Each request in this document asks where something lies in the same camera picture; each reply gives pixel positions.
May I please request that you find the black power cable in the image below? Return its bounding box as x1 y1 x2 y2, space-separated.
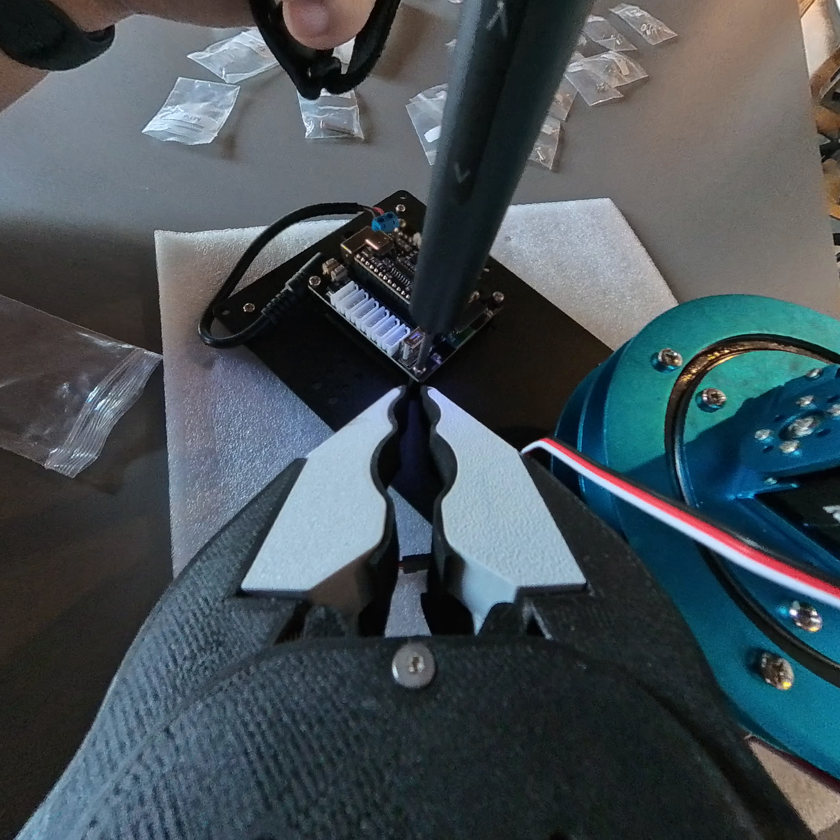
197 202 382 349

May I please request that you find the pile of small clear bags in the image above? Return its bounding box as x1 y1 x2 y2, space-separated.
141 3 680 172

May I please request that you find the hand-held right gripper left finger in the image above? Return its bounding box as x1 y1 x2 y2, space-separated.
239 386 409 636

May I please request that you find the person's left hand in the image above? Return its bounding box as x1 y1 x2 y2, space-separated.
112 0 376 51

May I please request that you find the black circuit board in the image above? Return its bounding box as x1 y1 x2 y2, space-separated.
307 226 506 382

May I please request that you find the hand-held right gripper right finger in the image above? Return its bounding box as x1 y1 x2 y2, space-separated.
420 386 587 636

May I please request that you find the grey desk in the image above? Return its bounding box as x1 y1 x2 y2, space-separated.
0 0 840 840

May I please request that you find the white foam sheet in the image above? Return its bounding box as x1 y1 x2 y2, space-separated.
154 197 840 840

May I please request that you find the large clear zip bag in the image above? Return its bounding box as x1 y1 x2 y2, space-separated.
0 294 164 479

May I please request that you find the red white black servo cable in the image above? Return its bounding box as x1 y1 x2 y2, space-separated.
520 436 840 608

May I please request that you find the black electric screwdriver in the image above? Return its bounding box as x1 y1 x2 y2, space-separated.
408 0 595 378

